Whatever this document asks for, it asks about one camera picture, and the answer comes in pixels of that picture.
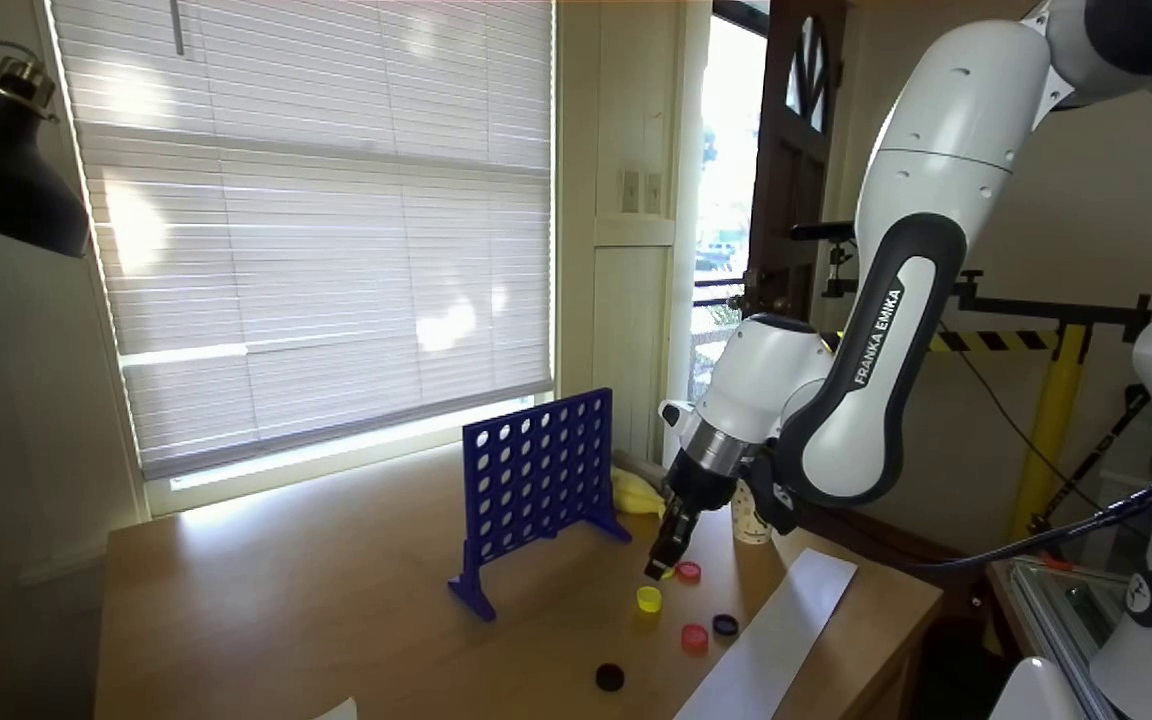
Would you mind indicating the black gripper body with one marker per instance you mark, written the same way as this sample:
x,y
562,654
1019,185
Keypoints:
x,y
698,496

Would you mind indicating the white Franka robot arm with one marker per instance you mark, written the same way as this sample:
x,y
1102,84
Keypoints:
x,y
949,202

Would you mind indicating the red plastic disc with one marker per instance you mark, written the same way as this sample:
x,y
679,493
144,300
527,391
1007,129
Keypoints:
x,y
688,569
692,639

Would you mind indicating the black plastic disc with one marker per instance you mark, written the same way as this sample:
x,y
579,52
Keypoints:
x,y
611,678
724,626

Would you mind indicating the yellow fabric pouch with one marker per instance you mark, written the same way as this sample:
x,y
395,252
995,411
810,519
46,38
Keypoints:
x,y
636,493

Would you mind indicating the blue connect four grid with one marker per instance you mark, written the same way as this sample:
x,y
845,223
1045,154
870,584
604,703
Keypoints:
x,y
528,481

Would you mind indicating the white board with hazard stripe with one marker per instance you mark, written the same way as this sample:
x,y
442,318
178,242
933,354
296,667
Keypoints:
x,y
1000,343

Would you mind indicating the white flat box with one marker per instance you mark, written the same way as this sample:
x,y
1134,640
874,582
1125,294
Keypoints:
x,y
343,710

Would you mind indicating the white window blinds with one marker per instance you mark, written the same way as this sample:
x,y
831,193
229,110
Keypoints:
x,y
310,212

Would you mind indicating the black floor lamp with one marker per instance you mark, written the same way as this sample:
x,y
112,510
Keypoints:
x,y
2,161

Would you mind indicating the white wall switch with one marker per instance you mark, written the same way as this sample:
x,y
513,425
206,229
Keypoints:
x,y
643,193

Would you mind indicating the yellow stand post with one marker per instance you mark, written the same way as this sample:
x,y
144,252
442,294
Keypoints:
x,y
1049,440

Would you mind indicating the black camera boom stand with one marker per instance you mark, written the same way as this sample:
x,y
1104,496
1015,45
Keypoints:
x,y
1043,309

